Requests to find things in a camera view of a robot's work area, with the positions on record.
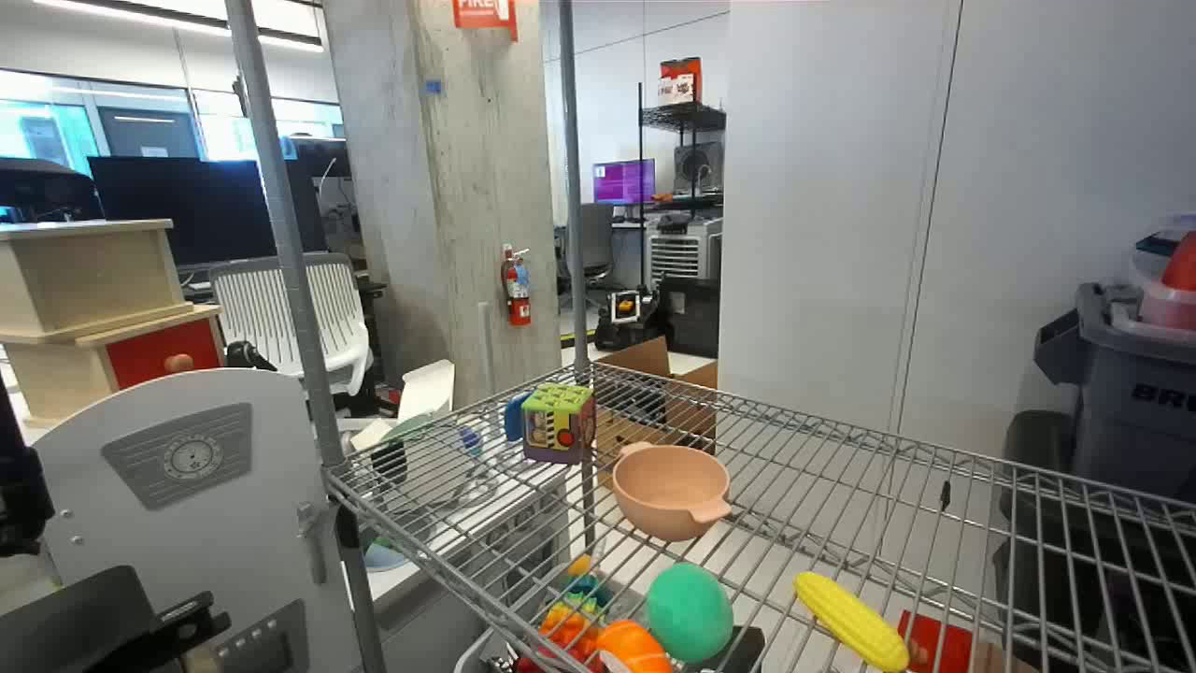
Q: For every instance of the clear container with red item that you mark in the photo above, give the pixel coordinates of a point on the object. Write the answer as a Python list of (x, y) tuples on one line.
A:
[(1176, 288)]

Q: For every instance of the open cardboard box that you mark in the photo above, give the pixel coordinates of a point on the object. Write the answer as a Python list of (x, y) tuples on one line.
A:
[(650, 404)]

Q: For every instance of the black clamp mount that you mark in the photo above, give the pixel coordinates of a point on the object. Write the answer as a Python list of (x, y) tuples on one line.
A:
[(88, 620)]

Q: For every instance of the colourful stacked toy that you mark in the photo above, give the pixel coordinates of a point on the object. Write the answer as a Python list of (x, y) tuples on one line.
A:
[(571, 615)]

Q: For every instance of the grey storage bin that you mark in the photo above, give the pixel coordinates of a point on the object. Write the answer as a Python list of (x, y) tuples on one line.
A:
[(1133, 404)]

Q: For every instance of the yellow corn toy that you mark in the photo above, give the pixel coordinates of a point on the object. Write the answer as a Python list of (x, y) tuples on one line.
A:
[(849, 618)]

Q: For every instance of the red fire extinguisher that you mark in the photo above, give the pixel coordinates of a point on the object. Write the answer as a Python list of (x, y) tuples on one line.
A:
[(519, 288)]

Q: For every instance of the black shelving rack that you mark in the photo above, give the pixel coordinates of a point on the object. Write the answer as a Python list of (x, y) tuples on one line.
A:
[(682, 225)]

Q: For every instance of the black storage bin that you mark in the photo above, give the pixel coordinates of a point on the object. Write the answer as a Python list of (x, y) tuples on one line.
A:
[(1058, 523)]

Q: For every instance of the wooden toy cabinet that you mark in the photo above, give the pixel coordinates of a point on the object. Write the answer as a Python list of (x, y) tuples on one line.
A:
[(88, 300)]

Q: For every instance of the green ball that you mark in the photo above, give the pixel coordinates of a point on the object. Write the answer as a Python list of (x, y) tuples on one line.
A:
[(688, 610)]

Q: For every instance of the large black monitor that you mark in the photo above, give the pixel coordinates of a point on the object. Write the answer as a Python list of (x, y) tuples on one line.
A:
[(190, 208)]

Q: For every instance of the flat red item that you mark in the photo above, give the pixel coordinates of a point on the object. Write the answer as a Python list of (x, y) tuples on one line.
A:
[(936, 645)]

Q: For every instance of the red wall sign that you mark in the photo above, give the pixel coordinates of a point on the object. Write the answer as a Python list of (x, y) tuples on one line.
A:
[(484, 13)]

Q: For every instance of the orange plush toy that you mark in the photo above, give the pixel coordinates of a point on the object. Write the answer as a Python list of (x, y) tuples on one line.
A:
[(631, 648)]

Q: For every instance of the small black monitor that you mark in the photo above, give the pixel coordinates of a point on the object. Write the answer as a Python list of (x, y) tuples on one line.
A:
[(44, 190)]

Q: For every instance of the colourful soft cube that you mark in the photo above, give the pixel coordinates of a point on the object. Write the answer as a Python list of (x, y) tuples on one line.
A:
[(558, 418)]

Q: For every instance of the white toy panel with badge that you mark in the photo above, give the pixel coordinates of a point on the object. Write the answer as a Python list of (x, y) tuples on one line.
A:
[(190, 498)]

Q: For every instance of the monitor with purple screen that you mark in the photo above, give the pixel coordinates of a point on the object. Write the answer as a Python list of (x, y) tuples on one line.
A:
[(624, 179)]

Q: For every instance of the red box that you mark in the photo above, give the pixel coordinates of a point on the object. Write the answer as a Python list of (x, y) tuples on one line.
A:
[(682, 80)]

